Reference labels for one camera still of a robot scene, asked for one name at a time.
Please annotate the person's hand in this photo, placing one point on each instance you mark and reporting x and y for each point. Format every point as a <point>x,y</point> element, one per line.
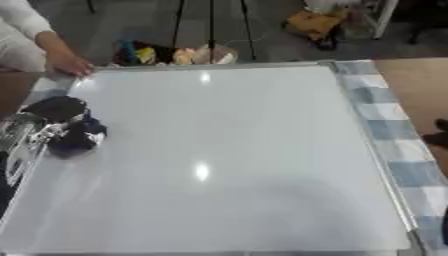
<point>65,63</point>

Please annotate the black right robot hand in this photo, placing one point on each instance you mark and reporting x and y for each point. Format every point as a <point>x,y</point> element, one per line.
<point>438,136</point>

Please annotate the dark blue whiteboard brush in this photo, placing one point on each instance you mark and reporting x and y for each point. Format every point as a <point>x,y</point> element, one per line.
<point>81,140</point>

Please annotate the person's forearm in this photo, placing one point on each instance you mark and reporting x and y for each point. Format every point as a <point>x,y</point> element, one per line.
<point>26,20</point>

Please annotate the person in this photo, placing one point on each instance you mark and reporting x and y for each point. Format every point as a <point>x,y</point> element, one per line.
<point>14,50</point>

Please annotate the clear bag of toys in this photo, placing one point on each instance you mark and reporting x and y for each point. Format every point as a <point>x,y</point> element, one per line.
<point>175,55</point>

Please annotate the black tripod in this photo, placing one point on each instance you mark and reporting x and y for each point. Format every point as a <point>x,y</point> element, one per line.
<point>211,26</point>

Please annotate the yellow brown bag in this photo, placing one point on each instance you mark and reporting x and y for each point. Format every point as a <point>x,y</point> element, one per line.
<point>314,23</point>

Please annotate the white furniture frame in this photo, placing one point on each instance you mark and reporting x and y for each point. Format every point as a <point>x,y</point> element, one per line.
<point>382,16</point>

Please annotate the white whiteboard with metal frame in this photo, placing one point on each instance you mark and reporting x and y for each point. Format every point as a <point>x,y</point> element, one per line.
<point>233,150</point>

